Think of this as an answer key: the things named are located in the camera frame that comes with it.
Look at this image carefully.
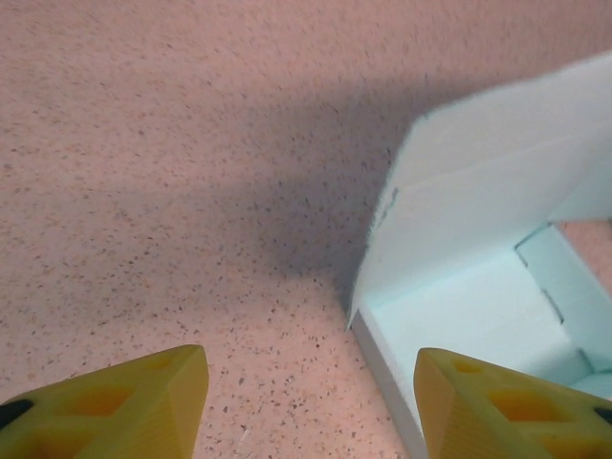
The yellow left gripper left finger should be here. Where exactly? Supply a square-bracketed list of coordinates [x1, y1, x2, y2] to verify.
[0, 343, 210, 459]

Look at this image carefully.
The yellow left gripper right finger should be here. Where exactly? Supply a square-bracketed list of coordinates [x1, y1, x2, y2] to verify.
[413, 347, 612, 459]

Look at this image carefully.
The light blue paper box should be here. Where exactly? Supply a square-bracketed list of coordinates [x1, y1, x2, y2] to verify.
[343, 50, 612, 459]

